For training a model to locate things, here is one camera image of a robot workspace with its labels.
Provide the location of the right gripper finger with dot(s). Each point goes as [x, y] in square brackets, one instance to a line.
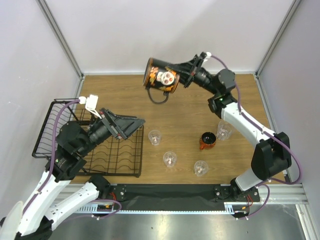
[184, 70]
[188, 64]

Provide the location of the aluminium frame rail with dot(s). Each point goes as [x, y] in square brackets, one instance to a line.
[52, 22]

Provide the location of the black skull mug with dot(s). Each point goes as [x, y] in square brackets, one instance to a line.
[158, 75]

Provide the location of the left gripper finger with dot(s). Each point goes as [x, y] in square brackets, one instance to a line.
[125, 127]
[112, 116]

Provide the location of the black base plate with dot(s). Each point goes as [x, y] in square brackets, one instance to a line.
[180, 193]

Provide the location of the clear plastic cup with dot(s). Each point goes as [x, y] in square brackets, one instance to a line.
[200, 168]
[170, 159]
[155, 137]

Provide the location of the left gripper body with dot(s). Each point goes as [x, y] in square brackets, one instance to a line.
[104, 129]

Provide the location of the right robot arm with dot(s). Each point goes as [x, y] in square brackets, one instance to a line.
[272, 153]

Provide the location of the small orange mug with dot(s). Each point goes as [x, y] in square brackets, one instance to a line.
[207, 140]

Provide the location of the clear faceted glass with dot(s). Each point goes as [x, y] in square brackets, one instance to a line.
[224, 130]

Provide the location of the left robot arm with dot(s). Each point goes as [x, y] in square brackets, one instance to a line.
[39, 216]

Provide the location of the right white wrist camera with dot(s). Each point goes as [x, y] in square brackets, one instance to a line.
[205, 56]

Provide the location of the black wire dish rack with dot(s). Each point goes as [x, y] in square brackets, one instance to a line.
[69, 124]

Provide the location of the white slotted cable duct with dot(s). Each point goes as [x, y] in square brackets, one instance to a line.
[195, 207]

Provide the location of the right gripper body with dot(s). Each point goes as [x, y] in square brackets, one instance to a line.
[192, 71]

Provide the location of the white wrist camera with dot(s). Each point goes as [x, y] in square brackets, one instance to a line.
[205, 56]
[90, 104]

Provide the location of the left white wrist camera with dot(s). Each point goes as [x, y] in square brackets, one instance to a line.
[90, 104]

